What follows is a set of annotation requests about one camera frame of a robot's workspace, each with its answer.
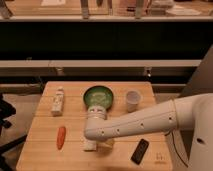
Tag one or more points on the white sponge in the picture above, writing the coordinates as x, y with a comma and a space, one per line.
89, 145

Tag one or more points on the white plastic cup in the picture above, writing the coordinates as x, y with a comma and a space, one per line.
133, 99

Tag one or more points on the white tube bottle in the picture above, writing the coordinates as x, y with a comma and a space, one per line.
58, 101

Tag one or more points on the orange carrot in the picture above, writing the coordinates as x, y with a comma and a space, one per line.
61, 137

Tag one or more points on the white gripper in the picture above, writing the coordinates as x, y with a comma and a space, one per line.
100, 112

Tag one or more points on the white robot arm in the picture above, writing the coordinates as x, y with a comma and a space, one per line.
186, 113

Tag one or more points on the green bowl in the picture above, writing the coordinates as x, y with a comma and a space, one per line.
98, 96

